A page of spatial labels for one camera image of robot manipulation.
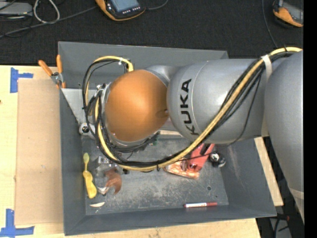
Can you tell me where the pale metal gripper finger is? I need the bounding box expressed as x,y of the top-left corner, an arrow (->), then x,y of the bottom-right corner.
97,156 -> 111,181

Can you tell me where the brown toy animal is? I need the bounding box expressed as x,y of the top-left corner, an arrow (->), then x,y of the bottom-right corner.
98,168 -> 122,196

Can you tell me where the yellow plastic toy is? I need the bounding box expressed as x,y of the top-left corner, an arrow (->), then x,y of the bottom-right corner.
82,152 -> 98,199

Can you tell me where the grey metal bin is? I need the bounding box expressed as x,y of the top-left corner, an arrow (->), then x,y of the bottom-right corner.
57,41 -> 277,236

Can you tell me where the shiny orange packet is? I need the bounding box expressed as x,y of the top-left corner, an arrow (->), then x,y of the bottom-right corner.
162,161 -> 200,180

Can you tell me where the brown cardboard board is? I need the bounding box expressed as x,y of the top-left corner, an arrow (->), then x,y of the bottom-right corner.
14,78 -> 64,227

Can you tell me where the red plastic tool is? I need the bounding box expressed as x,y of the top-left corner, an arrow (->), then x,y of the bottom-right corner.
186,142 -> 216,174

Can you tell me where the red and white marker pen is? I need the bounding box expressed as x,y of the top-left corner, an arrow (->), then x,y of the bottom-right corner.
183,201 -> 218,209

